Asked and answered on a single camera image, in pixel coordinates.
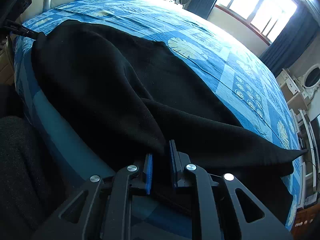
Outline blue patterned bed sheet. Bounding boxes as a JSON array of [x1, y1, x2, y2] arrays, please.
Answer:
[[14, 0, 298, 185]]

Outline beige bedside cabinet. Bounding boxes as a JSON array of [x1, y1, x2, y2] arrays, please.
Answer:
[[0, 37, 14, 85]]

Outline white tv stand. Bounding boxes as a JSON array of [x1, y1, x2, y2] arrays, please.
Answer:
[[290, 109, 319, 210]]

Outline white dressing table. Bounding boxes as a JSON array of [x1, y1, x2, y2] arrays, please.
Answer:
[[276, 69, 311, 115]]

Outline black studded pants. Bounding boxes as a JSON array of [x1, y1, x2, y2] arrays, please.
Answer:
[[31, 20, 302, 223]]

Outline right dark blue curtain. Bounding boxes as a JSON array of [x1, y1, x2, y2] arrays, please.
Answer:
[[259, 5, 319, 76]]

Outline white oval vanity mirror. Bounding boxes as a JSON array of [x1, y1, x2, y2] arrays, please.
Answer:
[[298, 63, 320, 99]]

